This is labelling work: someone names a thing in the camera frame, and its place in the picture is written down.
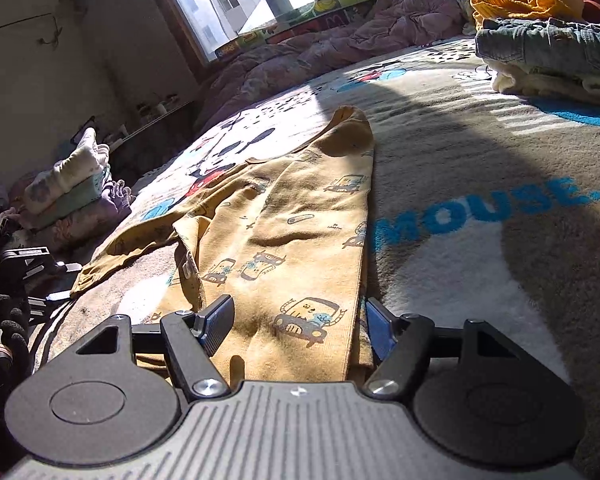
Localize folded blue jeans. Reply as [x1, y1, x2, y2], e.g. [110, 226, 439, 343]
[475, 18, 600, 75]

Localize dark side shelf with items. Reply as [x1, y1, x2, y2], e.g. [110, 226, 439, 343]
[104, 94, 199, 172]

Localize yellow printed child shirt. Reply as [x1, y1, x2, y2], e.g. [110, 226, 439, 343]
[73, 106, 374, 384]

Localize cream folded garment under jeans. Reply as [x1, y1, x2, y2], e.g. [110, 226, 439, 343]
[486, 60, 600, 106]

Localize black gloved left hand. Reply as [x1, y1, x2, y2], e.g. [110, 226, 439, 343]
[0, 294, 31, 387]

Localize white floral folded garment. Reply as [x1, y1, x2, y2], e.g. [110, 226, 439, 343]
[22, 127, 109, 214]

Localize purple folded garment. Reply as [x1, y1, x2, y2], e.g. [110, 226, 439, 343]
[27, 180, 134, 252]

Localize Mickey Mouse bed blanket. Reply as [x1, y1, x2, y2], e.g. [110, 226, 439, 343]
[33, 39, 600, 478]

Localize green folded garment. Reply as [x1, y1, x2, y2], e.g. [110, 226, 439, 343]
[31, 166, 111, 230]

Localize purple rumpled quilt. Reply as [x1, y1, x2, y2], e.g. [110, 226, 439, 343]
[194, 0, 464, 132]

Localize colourful alphabet foam board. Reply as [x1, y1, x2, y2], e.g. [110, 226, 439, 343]
[214, 0, 377, 60]

